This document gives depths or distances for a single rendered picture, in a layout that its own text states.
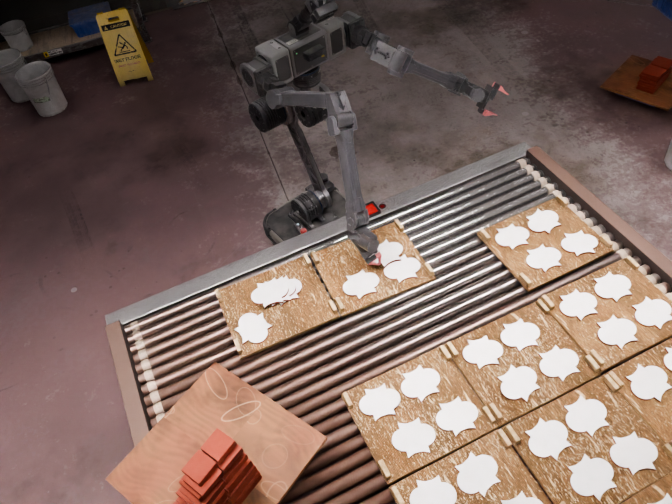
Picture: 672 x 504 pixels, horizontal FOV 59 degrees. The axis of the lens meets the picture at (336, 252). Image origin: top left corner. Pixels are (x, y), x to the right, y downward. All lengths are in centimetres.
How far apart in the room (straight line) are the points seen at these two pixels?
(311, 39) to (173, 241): 192
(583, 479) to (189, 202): 316
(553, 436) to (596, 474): 16
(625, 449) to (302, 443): 101
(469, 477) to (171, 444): 95
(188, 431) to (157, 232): 233
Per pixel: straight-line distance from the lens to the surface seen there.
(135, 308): 259
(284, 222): 364
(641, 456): 214
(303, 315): 232
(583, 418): 215
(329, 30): 273
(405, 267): 241
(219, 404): 208
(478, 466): 202
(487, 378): 216
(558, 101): 493
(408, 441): 204
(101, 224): 444
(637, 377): 227
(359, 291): 235
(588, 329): 234
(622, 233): 266
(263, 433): 200
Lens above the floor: 283
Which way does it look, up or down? 49 degrees down
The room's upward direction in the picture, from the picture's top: 9 degrees counter-clockwise
